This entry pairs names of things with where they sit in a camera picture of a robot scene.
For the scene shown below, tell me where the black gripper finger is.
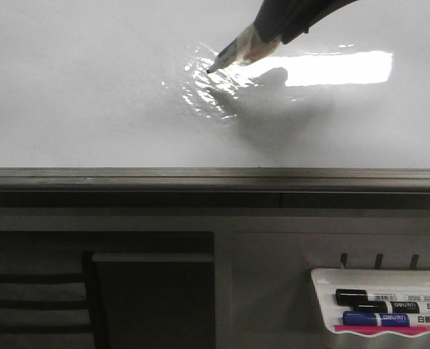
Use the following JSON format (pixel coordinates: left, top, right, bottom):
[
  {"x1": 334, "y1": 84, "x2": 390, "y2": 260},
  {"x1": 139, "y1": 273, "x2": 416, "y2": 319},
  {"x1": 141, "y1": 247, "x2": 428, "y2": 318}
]
[
  {"x1": 253, "y1": 0, "x2": 309, "y2": 41},
  {"x1": 280, "y1": 0, "x2": 358, "y2": 45}
]

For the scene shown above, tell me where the taped black whiteboard marker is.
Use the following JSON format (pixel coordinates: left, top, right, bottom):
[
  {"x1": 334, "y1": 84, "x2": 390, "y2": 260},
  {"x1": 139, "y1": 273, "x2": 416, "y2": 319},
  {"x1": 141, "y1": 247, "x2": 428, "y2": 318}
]
[{"x1": 206, "y1": 24, "x2": 281, "y2": 73}]

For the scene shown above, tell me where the white whiteboard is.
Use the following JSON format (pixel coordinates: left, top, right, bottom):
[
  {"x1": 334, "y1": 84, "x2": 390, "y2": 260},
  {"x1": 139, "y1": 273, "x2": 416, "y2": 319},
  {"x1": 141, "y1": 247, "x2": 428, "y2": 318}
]
[{"x1": 0, "y1": 1, "x2": 430, "y2": 169}]

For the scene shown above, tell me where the top black capped marker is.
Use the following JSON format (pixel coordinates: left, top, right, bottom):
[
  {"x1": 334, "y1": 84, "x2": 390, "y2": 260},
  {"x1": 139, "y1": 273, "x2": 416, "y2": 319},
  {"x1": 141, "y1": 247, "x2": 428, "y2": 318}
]
[{"x1": 335, "y1": 289, "x2": 430, "y2": 305}]

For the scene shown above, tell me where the white marker tray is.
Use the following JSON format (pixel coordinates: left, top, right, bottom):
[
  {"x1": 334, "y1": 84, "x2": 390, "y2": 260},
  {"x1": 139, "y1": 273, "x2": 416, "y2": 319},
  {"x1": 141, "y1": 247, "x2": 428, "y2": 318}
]
[{"x1": 311, "y1": 268, "x2": 430, "y2": 348}]

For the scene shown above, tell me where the blue capped marker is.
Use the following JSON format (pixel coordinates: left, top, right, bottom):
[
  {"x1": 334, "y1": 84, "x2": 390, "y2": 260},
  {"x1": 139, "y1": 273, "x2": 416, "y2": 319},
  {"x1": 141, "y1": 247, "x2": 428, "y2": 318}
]
[{"x1": 343, "y1": 311, "x2": 430, "y2": 327}]

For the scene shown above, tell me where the middle black marker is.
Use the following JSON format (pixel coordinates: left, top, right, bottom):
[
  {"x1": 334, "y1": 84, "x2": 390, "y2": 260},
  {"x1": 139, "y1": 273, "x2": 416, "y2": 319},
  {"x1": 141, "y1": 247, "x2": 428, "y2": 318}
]
[{"x1": 352, "y1": 301, "x2": 430, "y2": 313}]

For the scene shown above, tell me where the black chair backrest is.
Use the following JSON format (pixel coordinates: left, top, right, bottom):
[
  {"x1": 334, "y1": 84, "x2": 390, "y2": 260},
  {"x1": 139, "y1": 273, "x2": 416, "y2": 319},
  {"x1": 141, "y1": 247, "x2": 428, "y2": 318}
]
[{"x1": 0, "y1": 251, "x2": 110, "y2": 348}]

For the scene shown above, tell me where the grey whiteboard frame ledge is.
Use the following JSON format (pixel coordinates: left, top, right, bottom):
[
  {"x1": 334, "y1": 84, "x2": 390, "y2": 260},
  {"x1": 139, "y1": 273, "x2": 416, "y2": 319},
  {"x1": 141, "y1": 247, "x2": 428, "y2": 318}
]
[{"x1": 0, "y1": 167, "x2": 430, "y2": 209}]

